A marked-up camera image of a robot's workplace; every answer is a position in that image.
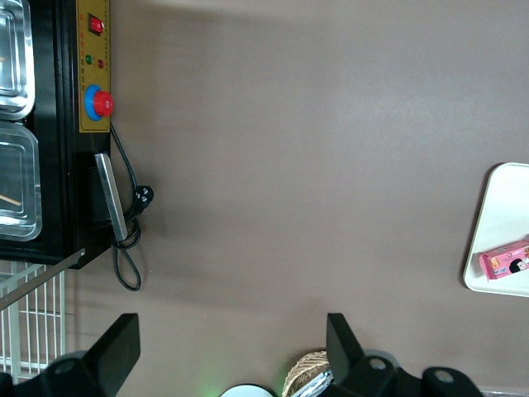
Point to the steel food pan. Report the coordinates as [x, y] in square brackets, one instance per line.
[12, 62]
[18, 173]

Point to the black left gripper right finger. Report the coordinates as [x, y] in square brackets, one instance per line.
[342, 347]

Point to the stack of foil trays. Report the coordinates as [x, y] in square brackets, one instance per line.
[318, 383]

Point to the thin wooden stick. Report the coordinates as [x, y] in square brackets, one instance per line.
[10, 200]

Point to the beige plastic serving tray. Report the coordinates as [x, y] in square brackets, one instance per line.
[504, 207]

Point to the grey metal strip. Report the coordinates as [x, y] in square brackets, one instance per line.
[49, 271]

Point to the light wicker basket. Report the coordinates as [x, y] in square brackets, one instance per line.
[299, 372]

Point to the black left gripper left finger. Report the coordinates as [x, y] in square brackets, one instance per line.
[115, 355]

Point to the black appliance with yellow panel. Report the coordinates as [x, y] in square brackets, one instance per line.
[68, 186]

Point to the pink cartoon snack packet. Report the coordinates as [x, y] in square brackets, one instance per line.
[504, 261]

